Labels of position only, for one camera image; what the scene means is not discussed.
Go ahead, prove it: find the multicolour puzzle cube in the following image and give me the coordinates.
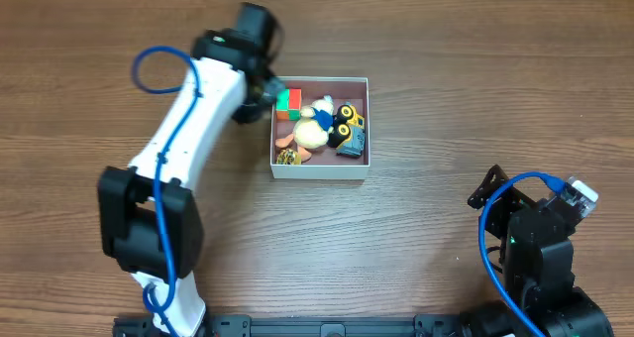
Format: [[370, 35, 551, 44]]
[[275, 88, 302, 121]]

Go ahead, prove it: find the yellow plush duck toy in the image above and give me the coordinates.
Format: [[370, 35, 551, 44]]
[[274, 95, 334, 163]]

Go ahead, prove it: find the yellow wheel-shaped toy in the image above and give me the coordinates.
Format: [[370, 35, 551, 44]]
[[275, 148, 302, 166]]

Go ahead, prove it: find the grey and yellow toy truck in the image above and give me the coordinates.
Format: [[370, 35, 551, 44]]
[[327, 102, 366, 158]]

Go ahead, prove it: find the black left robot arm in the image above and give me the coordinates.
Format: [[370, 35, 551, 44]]
[[97, 3, 285, 336]]

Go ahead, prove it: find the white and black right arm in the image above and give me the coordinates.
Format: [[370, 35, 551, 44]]
[[458, 165, 614, 337]]

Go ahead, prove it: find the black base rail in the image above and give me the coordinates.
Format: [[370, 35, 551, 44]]
[[112, 313, 550, 337]]

